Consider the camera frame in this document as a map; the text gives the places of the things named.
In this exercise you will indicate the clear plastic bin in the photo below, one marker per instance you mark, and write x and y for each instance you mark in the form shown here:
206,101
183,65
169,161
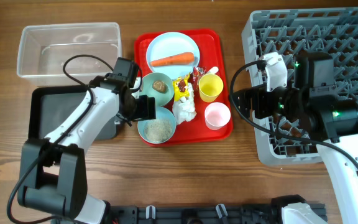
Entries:
85,49

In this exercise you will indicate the red plastic tray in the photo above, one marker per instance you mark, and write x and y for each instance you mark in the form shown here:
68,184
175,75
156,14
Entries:
209,44

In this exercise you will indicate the white tissue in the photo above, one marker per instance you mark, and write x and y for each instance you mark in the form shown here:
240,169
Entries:
184,108

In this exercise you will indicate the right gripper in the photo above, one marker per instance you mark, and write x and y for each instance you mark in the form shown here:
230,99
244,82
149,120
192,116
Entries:
258,94

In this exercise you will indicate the orange carrot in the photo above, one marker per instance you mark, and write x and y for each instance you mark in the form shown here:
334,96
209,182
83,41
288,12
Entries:
179,59

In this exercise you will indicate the yellow plastic cup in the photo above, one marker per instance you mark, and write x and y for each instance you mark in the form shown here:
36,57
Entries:
210,87

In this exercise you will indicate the grey dishwasher rack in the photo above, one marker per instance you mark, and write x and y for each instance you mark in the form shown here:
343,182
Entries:
293,31

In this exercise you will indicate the red snack wrapper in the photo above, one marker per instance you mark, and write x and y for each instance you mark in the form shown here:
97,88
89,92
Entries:
196,74

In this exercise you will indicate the light blue plate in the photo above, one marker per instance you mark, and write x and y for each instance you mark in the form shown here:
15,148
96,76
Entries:
171,44

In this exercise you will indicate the blue bowl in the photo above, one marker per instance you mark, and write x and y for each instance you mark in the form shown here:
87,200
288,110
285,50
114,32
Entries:
161,113

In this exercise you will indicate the brown food lump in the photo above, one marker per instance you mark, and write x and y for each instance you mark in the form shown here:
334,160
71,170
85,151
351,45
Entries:
159,86

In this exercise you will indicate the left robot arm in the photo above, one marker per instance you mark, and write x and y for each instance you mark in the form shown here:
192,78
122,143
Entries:
53,170

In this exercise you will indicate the pink plastic cup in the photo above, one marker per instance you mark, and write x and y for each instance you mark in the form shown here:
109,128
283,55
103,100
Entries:
217,115

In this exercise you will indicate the green bowl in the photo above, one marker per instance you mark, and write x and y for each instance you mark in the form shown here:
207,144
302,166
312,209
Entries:
161,99

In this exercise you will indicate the black waste tray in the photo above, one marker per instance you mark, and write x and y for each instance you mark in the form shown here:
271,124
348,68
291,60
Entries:
42,109

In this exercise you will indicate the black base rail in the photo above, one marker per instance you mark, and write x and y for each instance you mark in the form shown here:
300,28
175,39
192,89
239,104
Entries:
245,214

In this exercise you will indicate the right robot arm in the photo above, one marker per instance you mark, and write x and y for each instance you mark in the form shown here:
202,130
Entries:
331,123

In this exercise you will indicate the white plastic spoon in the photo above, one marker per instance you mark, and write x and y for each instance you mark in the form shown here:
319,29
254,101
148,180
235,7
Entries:
213,70

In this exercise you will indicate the yellow snack wrapper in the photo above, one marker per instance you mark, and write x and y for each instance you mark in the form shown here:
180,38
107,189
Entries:
180,87

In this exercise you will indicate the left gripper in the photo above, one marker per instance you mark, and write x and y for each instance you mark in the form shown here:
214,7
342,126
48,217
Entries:
146,110

